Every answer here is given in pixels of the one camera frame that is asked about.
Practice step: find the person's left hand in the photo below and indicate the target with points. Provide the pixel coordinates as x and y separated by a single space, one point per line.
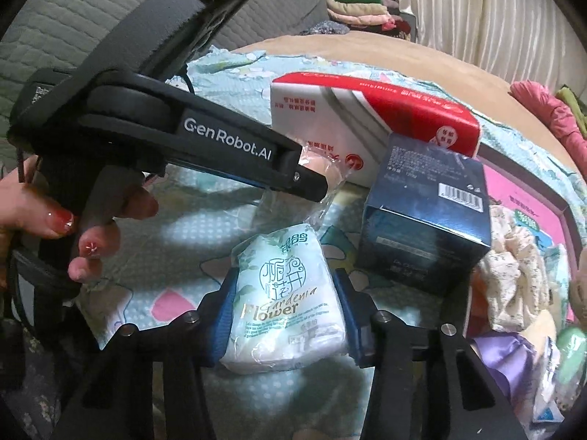
27 201

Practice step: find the beige bed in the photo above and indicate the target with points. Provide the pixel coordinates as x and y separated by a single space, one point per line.
435 68

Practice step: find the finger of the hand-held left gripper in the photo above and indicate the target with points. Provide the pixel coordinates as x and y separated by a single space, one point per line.
312 189

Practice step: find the green cloth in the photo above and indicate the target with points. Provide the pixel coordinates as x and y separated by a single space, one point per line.
575 105

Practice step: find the white curtain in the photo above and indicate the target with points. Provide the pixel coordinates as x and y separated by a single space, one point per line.
481 9

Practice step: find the tissue pack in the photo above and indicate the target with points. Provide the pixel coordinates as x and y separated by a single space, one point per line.
284 311
543 410

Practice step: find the purple scrunchie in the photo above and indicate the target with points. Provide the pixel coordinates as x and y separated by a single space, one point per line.
500 357

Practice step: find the dark blue box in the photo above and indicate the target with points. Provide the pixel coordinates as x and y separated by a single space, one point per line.
412 220

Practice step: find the red and white box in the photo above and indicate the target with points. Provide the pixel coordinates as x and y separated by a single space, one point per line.
367 105

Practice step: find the pink book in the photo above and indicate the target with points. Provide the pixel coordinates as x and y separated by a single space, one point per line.
504 183

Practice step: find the dark patterned cloth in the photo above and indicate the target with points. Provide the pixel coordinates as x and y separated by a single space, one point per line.
328 27

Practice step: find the grey quilted headboard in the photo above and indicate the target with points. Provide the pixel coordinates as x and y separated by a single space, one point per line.
69 23

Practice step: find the white floral scrunchie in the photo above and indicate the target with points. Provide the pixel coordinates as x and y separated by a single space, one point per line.
518 261

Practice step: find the pink quilt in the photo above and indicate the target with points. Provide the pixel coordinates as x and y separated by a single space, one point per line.
555 119

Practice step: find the green puff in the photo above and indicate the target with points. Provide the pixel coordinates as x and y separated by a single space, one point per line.
573 353

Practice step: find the beige puff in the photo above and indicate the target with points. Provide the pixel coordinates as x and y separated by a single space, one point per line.
321 167

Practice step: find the stack of folded clothes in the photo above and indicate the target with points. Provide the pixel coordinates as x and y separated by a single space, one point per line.
357 9

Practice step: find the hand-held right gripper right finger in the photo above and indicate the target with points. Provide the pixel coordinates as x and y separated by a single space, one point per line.
353 325

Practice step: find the dark brown tray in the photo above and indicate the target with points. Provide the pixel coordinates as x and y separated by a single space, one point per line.
570 217

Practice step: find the cream plush toy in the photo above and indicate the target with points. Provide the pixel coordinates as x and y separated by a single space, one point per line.
541 327

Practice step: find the light blue printed blanket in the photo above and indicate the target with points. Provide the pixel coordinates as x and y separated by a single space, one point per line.
151 256

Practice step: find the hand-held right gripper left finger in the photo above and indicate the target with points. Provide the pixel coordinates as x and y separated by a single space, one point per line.
220 325

